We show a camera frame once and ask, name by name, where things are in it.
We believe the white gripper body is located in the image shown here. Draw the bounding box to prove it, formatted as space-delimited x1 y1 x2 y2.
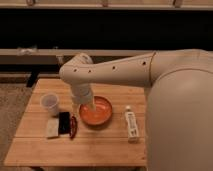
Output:
70 84 93 105

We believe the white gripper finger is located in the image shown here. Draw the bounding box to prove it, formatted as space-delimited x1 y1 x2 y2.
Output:
88 102 96 111

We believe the white sponge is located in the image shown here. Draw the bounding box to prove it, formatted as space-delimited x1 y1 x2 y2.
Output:
46 118 59 138

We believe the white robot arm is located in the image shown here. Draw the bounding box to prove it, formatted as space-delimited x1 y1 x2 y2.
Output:
60 49 213 171

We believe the orange bowl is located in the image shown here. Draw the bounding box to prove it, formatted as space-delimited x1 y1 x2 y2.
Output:
79 96 112 126

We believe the black rectangular block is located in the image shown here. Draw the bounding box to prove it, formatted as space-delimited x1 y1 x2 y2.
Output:
58 112 70 134

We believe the wooden table board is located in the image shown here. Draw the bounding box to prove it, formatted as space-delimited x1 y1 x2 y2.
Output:
4 79 146 167

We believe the white tube bottle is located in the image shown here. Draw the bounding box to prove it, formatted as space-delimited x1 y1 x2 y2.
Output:
125 105 139 143

